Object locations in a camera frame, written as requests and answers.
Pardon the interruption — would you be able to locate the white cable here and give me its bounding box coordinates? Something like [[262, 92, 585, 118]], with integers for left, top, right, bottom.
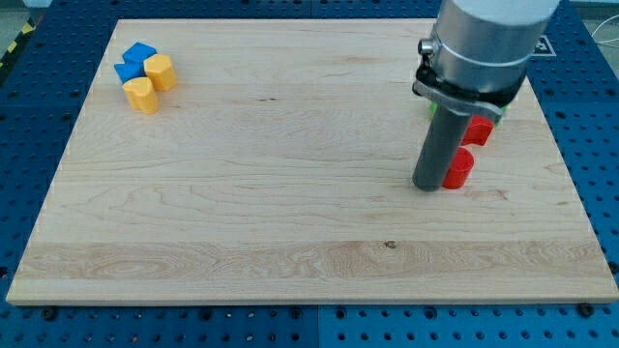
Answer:
[[590, 13, 619, 49]]

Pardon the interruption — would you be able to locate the red crescent block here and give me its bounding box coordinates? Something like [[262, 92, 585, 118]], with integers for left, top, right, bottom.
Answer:
[[460, 115, 494, 146]]

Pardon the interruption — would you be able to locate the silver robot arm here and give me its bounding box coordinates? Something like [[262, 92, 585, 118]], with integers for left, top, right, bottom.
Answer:
[[412, 0, 559, 123]]

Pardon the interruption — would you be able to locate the fiducial marker tag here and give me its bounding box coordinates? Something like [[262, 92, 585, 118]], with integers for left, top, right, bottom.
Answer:
[[533, 35, 556, 57]]

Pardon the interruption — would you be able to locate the blue cube block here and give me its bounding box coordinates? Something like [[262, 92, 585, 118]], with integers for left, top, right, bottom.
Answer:
[[122, 42, 157, 64]]

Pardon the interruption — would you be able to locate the green block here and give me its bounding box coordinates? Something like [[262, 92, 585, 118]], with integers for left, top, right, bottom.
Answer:
[[429, 101, 437, 115]]

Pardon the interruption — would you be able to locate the wooden board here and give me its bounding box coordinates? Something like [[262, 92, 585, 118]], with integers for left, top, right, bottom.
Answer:
[[7, 19, 618, 306]]

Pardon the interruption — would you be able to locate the yellow hexagon block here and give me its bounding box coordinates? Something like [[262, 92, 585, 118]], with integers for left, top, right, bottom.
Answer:
[[143, 54, 178, 91]]

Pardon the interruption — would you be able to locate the blue crescent block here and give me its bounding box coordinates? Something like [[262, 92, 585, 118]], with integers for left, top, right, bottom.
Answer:
[[114, 63, 145, 84]]

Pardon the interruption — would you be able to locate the yellow heart block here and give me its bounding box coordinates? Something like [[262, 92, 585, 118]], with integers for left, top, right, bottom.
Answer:
[[123, 77, 159, 114]]

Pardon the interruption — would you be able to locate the red circle block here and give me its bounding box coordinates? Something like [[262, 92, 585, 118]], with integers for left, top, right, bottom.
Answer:
[[442, 147, 475, 189]]

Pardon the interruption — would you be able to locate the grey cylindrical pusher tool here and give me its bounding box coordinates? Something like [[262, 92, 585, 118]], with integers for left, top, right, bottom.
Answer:
[[412, 105, 473, 191]]

